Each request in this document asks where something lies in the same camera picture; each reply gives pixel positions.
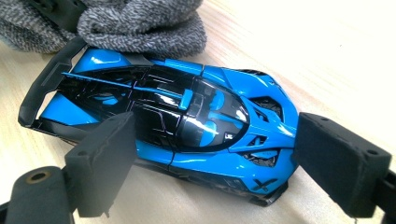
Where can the grey knitted cloth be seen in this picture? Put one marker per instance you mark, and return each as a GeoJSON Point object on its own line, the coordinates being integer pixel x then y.
{"type": "Point", "coordinates": [140, 28]}

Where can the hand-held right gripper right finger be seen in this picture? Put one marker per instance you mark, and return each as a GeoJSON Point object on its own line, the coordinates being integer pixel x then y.
{"type": "Point", "coordinates": [339, 165]}

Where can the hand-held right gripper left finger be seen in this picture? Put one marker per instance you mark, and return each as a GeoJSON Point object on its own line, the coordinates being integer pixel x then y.
{"type": "Point", "coordinates": [102, 165]}

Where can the blue and black toy car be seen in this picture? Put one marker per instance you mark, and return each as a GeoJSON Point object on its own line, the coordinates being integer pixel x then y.
{"type": "Point", "coordinates": [202, 161]}

